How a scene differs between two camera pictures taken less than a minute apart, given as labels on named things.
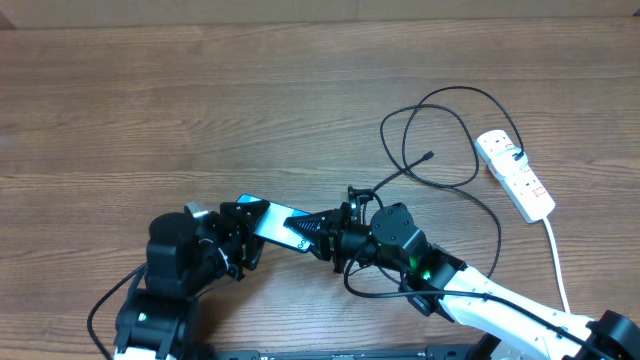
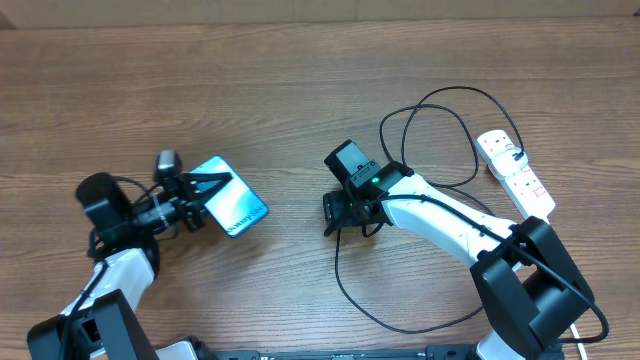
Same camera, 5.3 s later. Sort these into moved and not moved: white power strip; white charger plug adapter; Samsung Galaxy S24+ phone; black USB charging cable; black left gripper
Moved: black left gripper; Samsung Galaxy S24+ phone; black USB charging cable
Not moved: white charger plug adapter; white power strip
